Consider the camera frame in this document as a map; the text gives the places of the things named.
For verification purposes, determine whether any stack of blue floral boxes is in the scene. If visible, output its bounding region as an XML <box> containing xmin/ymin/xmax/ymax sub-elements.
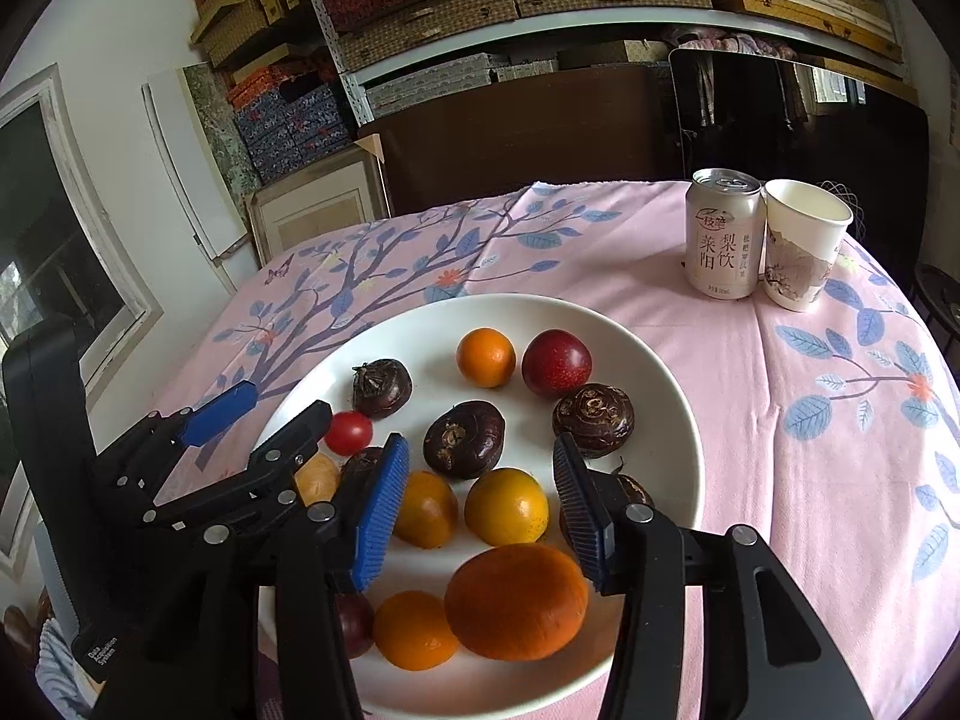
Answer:
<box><xmin>232</xmin><ymin>82</ymin><xmax>357</xmax><ymax>185</ymax></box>

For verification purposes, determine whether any small yellow fruit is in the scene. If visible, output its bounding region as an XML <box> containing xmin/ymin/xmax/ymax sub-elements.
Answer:
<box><xmin>294</xmin><ymin>452</ymin><xmax>342</xmax><ymax>507</ymax></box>

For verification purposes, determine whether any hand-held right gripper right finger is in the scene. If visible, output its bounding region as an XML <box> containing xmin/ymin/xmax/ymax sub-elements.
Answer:
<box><xmin>553</xmin><ymin>433</ymin><xmax>875</xmax><ymax>720</ymax></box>

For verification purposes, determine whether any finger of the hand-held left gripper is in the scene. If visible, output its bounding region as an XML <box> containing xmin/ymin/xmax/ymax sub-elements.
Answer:
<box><xmin>146</xmin><ymin>400</ymin><xmax>335</xmax><ymax>541</ymax></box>
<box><xmin>94</xmin><ymin>380</ymin><xmax>260</xmax><ymax>496</ymax></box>

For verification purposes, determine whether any small orange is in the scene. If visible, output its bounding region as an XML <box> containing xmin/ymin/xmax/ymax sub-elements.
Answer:
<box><xmin>391</xmin><ymin>470</ymin><xmax>460</xmax><ymax>550</ymax></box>
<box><xmin>373</xmin><ymin>590</ymin><xmax>462</xmax><ymax>672</ymax></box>
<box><xmin>456</xmin><ymin>327</ymin><xmax>517</xmax><ymax>389</ymax></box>
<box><xmin>463</xmin><ymin>467</ymin><xmax>550</xmax><ymax>547</ymax></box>

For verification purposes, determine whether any white metal shelf rack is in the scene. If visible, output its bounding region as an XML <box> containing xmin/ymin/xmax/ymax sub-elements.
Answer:
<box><xmin>289</xmin><ymin>0</ymin><xmax>923</xmax><ymax>128</ymax></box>

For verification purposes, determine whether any round tufted water chestnut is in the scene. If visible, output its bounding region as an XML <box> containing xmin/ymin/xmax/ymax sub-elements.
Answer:
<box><xmin>351</xmin><ymin>358</ymin><xmax>413</xmax><ymax>421</ymax></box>

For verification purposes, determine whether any person's left forearm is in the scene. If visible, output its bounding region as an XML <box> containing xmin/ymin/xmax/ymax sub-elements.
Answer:
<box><xmin>30</xmin><ymin>615</ymin><xmax>106</xmax><ymax>713</ymax></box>

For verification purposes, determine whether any row of grey patterned boxes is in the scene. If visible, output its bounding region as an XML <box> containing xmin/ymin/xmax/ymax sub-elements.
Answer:
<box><xmin>364</xmin><ymin>52</ymin><xmax>560</xmax><ymax>117</ymax></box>

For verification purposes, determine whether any white drink can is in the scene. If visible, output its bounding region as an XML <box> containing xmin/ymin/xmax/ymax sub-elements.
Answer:
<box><xmin>684</xmin><ymin>167</ymin><xmax>764</xmax><ymax>299</ymax></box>

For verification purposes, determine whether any green marbled board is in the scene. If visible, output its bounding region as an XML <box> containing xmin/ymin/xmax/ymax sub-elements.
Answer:
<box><xmin>182</xmin><ymin>64</ymin><xmax>263</xmax><ymax>188</ymax></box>

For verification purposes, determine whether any red cherry tomato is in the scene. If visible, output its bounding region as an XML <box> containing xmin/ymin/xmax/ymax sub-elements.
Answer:
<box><xmin>324</xmin><ymin>411</ymin><xmax>374</xmax><ymax>457</ymax></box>

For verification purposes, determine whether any white plate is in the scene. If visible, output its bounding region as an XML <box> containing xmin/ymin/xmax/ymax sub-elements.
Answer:
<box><xmin>255</xmin><ymin>294</ymin><xmax>706</xmax><ymax>717</ymax></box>

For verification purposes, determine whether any white framed window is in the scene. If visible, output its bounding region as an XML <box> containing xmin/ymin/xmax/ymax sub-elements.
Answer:
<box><xmin>0</xmin><ymin>64</ymin><xmax>162</xmax><ymax>586</ymax></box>

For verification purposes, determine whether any wooden picture frame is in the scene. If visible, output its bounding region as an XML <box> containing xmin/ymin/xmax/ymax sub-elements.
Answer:
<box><xmin>246</xmin><ymin>146</ymin><xmax>391</xmax><ymax>263</ymax></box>

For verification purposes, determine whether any dark water chestnut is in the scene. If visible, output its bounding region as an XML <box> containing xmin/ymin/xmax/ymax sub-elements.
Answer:
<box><xmin>559</xmin><ymin>465</ymin><xmax>655</xmax><ymax>541</ymax></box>
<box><xmin>339</xmin><ymin>446</ymin><xmax>387</xmax><ymax>496</ymax></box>

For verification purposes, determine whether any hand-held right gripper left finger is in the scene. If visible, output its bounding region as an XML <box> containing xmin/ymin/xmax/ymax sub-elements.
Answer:
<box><xmin>90</xmin><ymin>431</ymin><xmax>411</xmax><ymax>720</ymax></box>

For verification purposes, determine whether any black glossy panel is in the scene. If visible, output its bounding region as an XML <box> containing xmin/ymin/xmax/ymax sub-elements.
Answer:
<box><xmin>667</xmin><ymin>45</ymin><xmax>931</xmax><ymax>188</ymax></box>

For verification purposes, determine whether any orange patterned box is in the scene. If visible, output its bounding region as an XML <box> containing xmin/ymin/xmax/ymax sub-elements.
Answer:
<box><xmin>225</xmin><ymin>64</ymin><xmax>301</xmax><ymax>110</ymax></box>

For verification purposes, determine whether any pink floral tablecloth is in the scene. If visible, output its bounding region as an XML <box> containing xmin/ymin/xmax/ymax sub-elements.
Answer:
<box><xmin>150</xmin><ymin>180</ymin><xmax>960</xmax><ymax>720</ymax></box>

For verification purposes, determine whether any white board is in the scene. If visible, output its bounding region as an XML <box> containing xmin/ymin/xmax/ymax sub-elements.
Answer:
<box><xmin>141</xmin><ymin>67</ymin><xmax>260</xmax><ymax>293</ymax></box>

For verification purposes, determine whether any brown wooden board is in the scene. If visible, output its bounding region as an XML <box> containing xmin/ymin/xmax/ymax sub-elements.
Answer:
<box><xmin>358</xmin><ymin>64</ymin><xmax>687</xmax><ymax>217</ymax></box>

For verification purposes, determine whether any white paper cup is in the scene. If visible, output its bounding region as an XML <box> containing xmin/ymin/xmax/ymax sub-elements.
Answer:
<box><xmin>763</xmin><ymin>178</ymin><xmax>854</xmax><ymax>312</ymax></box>

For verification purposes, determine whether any dark purple plum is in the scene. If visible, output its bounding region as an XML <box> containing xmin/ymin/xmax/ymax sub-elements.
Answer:
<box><xmin>334</xmin><ymin>592</ymin><xmax>374</xmax><ymax>659</ymax></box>

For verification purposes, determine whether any stack of woven straw boxes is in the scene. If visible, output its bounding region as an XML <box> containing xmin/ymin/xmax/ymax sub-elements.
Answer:
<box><xmin>307</xmin><ymin>0</ymin><xmax>717</xmax><ymax>76</ymax></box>

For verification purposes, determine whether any black round stool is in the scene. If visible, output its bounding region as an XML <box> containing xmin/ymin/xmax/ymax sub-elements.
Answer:
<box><xmin>911</xmin><ymin>262</ymin><xmax>960</xmax><ymax>361</ymax></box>

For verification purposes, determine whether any large orange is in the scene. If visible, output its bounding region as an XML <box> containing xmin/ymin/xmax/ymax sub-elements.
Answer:
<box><xmin>444</xmin><ymin>544</ymin><xmax>590</xmax><ymax>662</ymax></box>

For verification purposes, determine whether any pink cloth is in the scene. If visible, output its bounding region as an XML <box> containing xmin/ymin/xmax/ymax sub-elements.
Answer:
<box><xmin>664</xmin><ymin>24</ymin><xmax>796</xmax><ymax>61</ymax></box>

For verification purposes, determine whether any red plum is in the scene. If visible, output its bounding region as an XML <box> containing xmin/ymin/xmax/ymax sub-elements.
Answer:
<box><xmin>521</xmin><ymin>328</ymin><xmax>593</xmax><ymax>398</ymax></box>

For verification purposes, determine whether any large water chestnut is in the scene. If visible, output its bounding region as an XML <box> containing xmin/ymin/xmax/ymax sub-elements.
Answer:
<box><xmin>552</xmin><ymin>382</ymin><xmax>635</xmax><ymax>458</ymax></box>

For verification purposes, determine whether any pile of wooden clasp cases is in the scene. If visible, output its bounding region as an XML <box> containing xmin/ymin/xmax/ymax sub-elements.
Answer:
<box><xmin>187</xmin><ymin>0</ymin><xmax>331</xmax><ymax>76</ymax></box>

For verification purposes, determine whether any oblong water chestnut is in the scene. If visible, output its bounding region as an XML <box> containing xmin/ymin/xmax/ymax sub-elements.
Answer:
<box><xmin>422</xmin><ymin>400</ymin><xmax>506</xmax><ymax>479</ymax></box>

